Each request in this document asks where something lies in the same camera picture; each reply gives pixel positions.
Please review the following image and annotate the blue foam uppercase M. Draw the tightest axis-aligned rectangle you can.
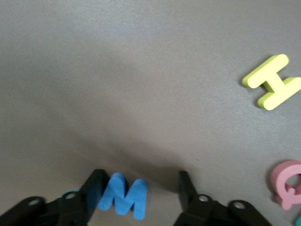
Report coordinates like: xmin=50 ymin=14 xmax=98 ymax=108
xmin=97 ymin=172 xmax=148 ymax=221

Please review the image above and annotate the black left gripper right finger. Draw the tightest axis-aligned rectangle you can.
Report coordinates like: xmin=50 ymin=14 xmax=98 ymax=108
xmin=173 ymin=170 xmax=273 ymax=226

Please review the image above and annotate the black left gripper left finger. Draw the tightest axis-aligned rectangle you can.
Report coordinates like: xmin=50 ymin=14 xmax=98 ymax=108
xmin=0 ymin=169 xmax=107 ymax=226

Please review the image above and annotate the pink foam letter Q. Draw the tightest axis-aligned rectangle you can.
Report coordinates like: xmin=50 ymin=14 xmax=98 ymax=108
xmin=269 ymin=160 xmax=301 ymax=211

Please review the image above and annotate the yellow foam letter H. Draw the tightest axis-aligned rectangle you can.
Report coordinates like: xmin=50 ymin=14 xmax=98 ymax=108
xmin=242 ymin=54 xmax=301 ymax=111

